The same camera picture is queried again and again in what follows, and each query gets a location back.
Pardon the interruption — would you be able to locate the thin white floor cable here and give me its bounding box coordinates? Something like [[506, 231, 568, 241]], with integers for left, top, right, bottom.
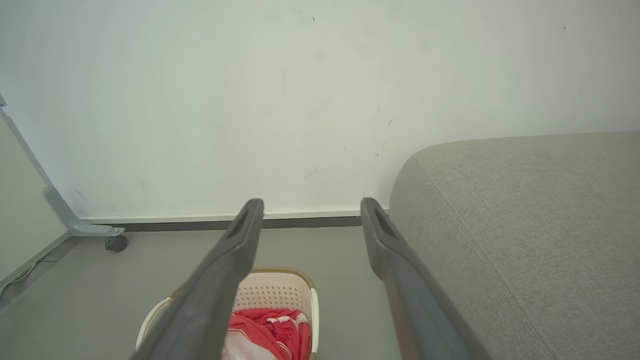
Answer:
[[0, 259, 40, 301]]

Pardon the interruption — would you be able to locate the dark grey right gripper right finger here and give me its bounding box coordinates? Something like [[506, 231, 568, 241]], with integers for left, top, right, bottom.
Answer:
[[360, 197, 493, 360]]

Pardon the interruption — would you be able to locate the red garment with white patch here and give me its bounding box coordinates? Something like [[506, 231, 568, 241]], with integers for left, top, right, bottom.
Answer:
[[232, 308, 313, 360]]

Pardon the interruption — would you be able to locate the grey metal stand leg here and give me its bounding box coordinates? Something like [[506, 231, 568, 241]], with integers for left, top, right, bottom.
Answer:
[[0, 92, 125, 238]]

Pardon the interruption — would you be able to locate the beige perforated plastic laundry basket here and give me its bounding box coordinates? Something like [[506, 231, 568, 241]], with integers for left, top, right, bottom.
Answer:
[[135, 267, 320, 360]]

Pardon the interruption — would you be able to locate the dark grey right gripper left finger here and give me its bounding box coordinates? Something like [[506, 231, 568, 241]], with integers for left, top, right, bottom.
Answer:
[[129, 198, 265, 360]]

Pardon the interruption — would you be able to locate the white baseboard strip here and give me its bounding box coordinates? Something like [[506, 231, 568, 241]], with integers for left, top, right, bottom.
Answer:
[[80, 209, 390, 232]]

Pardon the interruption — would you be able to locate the grey fabric sofa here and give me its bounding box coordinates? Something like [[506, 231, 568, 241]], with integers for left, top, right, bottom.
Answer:
[[389, 131, 640, 360]]

